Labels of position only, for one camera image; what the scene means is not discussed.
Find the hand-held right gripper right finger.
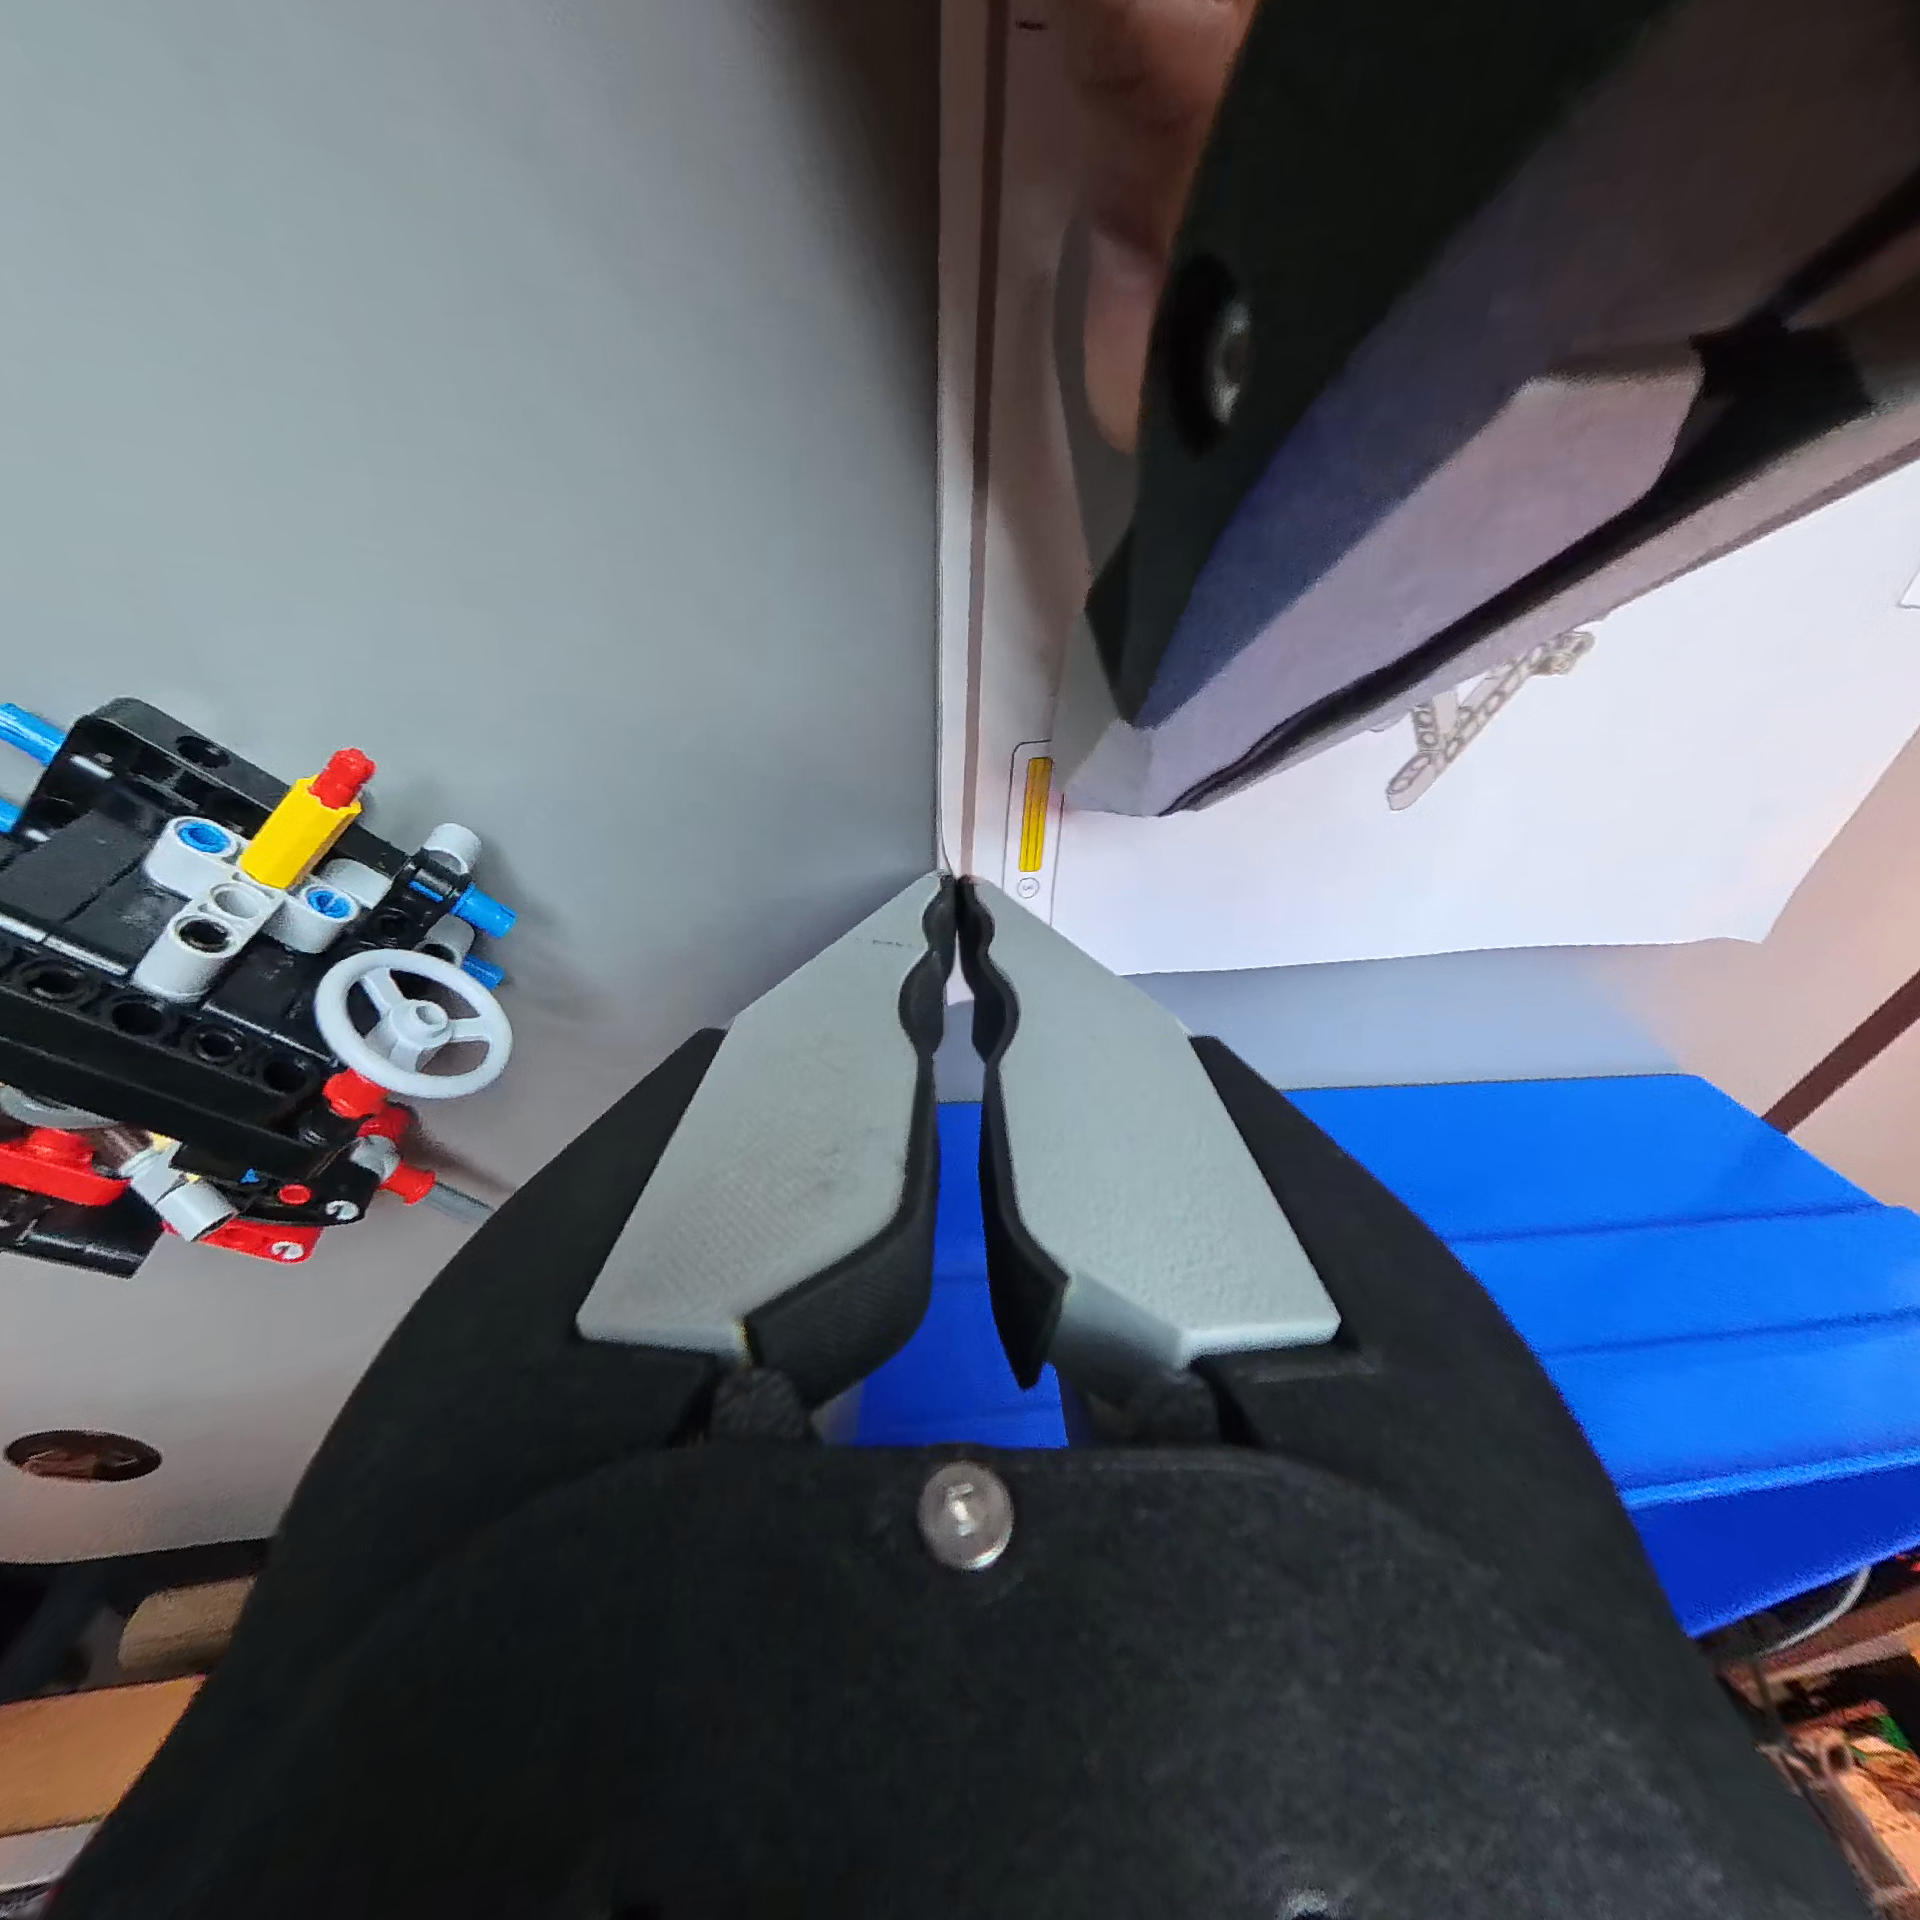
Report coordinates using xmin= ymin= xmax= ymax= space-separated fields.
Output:
xmin=956 ymin=879 xmax=1344 ymax=1401

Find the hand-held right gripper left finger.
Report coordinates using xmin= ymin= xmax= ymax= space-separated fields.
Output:
xmin=574 ymin=875 xmax=959 ymax=1409

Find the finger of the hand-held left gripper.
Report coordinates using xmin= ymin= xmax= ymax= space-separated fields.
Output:
xmin=1142 ymin=0 xmax=1920 ymax=821

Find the lego instruction booklet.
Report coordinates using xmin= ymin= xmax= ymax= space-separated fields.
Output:
xmin=936 ymin=0 xmax=1920 ymax=979

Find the partly built lego model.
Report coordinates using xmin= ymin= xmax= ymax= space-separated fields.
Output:
xmin=0 ymin=696 xmax=520 ymax=1280

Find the person's left hand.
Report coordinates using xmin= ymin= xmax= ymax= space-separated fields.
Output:
xmin=1050 ymin=0 xmax=1259 ymax=457

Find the blue plastic storage bin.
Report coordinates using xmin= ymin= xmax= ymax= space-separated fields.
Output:
xmin=854 ymin=1073 xmax=1920 ymax=1638

